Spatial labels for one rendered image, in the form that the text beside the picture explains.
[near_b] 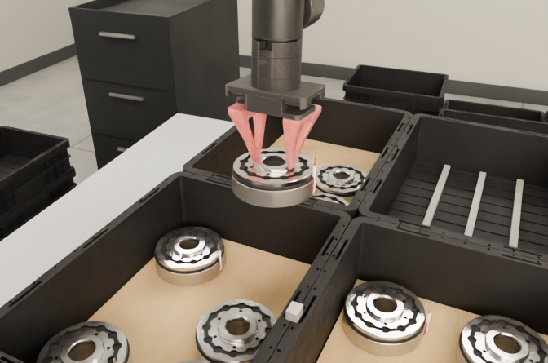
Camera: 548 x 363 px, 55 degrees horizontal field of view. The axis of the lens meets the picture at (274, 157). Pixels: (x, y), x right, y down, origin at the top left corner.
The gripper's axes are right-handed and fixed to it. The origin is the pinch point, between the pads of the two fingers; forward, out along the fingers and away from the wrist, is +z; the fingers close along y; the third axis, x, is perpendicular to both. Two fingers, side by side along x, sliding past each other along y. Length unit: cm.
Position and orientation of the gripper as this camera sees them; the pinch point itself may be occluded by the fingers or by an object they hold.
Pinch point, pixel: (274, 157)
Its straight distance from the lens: 64.2
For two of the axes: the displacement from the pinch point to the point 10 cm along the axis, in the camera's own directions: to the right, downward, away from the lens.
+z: -0.2, 9.2, 3.9
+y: -8.9, -2.0, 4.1
